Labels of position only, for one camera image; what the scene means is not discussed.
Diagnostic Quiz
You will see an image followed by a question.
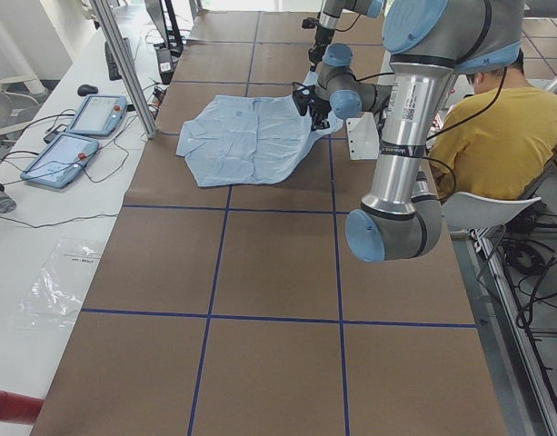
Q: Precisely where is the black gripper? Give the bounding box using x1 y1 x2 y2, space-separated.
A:
309 100 331 132
308 25 335 68

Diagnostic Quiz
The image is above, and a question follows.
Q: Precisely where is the light blue button-up shirt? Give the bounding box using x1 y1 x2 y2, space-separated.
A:
176 94 343 187

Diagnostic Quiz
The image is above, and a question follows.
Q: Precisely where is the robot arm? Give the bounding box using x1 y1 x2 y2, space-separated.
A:
301 0 386 72
293 1 524 263

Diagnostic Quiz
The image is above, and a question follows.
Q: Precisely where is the black power adapter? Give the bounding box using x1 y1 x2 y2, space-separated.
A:
155 47 174 84

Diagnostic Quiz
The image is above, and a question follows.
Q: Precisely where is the white chair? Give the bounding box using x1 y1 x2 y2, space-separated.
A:
442 192 542 230

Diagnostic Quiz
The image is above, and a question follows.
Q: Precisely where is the person in yellow shirt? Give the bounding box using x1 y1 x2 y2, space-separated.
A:
429 54 557 201

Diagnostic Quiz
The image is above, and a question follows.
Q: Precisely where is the black keyboard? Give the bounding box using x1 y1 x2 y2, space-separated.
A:
104 37 132 81

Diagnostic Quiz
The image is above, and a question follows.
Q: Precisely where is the upper blue teach pendant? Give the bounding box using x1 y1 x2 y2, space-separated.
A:
66 94 127 137

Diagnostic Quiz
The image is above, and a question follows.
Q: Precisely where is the blue teach pendant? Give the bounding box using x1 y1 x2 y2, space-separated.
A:
20 133 100 189
66 94 127 137

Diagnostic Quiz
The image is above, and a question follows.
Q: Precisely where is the black computer mouse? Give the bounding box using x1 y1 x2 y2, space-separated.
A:
77 84 99 96

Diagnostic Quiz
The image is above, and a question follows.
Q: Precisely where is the lower blue teach pendant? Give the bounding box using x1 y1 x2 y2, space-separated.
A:
20 133 100 189

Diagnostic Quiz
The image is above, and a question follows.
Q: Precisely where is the clear plastic bag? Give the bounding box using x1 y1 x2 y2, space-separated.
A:
10 238 105 331

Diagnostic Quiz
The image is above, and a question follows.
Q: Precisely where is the red cylinder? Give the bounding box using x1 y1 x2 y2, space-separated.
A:
0 391 45 425

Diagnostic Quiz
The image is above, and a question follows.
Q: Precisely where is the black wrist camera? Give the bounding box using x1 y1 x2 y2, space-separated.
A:
301 17 319 29
292 86 313 116

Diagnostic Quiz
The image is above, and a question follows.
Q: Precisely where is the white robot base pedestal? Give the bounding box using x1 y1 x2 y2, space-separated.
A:
345 113 380 160

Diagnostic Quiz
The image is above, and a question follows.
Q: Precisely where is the aluminium frame post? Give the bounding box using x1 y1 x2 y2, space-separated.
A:
90 0 157 140

